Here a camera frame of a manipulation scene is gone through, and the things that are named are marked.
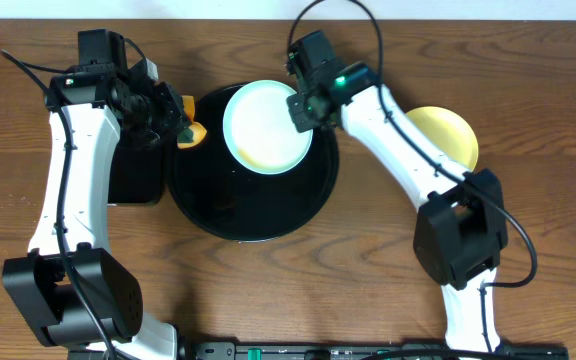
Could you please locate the light green plate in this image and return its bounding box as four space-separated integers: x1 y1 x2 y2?
222 80 313 175

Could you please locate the orange green sponge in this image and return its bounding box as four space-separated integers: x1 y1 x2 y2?
177 95 207 149

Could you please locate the yellow plate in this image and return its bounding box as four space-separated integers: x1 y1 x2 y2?
406 106 479 171

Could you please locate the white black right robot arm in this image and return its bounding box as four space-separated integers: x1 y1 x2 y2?
288 75 508 352

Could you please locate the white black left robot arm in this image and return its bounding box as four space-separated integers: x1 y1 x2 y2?
2 72 198 359

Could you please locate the rectangular black tray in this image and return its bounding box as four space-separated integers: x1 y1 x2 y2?
108 146 164 206

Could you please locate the round black tray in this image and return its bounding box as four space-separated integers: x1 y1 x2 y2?
167 83 339 242

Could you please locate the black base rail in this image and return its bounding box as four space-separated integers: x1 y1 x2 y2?
182 341 569 360

